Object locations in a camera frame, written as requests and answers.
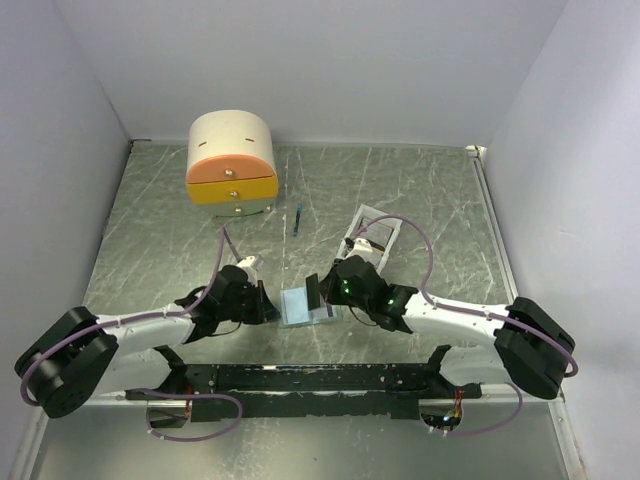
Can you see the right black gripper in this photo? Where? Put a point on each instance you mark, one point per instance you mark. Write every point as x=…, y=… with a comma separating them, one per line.
x=327, y=287

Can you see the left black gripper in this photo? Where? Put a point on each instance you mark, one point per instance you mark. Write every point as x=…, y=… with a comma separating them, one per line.
x=264, y=310

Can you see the black credit card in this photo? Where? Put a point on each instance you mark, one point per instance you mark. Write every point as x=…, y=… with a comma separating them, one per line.
x=313, y=294

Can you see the mint green card holder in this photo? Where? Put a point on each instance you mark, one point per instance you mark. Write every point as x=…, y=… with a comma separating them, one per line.
x=294, y=311

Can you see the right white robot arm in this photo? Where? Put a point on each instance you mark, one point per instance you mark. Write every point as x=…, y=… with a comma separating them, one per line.
x=528, y=347

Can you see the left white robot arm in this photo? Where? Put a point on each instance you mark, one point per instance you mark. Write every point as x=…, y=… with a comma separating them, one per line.
x=84, y=355

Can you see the blue pen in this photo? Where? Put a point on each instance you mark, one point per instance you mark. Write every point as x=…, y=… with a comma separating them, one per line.
x=297, y=219

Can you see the white plastic tray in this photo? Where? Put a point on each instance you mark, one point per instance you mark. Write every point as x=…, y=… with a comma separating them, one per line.
x=363, y=218

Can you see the black base bar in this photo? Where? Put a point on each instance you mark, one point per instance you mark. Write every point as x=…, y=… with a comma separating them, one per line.
x=289, y=391

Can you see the beige mini drawer cabinet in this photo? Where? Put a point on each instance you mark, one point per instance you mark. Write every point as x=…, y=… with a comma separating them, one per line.
x=230, y=170

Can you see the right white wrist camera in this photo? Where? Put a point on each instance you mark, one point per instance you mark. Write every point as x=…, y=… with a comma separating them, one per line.
x=358, y=247

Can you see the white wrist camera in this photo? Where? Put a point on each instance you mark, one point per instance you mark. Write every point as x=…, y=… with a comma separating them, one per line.
x=251, y=265
x=358, y=247

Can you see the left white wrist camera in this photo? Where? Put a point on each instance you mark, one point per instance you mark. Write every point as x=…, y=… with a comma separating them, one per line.
x=251, y=265

